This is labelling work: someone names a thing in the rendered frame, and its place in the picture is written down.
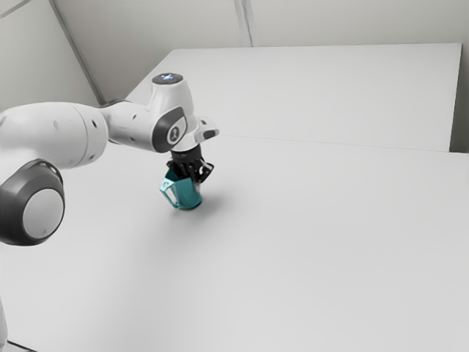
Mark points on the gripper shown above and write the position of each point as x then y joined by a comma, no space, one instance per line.
187,156

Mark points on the teal faceted mug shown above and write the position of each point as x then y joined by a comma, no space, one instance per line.
185,193

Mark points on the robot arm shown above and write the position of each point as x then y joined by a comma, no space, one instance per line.
73,128

